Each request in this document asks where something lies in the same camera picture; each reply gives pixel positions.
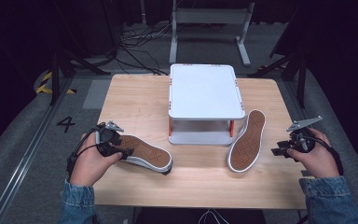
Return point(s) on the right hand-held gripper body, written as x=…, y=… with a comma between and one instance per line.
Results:
x=303, y=140

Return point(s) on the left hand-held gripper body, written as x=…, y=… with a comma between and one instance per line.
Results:
x=107, y=137

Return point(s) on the black canvas sneaker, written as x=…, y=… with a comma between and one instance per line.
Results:
x=248, y=143
x=149, y=154

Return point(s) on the white two-tier shoe rack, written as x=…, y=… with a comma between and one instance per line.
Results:
x=205, y=91

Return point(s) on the person's right hand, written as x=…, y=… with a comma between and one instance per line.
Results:
x=320, y=161

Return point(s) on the person's left hand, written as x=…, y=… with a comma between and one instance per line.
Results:
x=88, y=163

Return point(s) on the person's dark clothing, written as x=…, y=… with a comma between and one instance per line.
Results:
x=174, y=216

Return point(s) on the yellow and black floor tape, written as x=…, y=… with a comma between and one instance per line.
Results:
x=43, y=88

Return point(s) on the white metal stand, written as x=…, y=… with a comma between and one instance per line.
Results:
x=211, y=15

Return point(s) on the metal floor rail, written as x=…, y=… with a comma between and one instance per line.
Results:
x=28, y=152

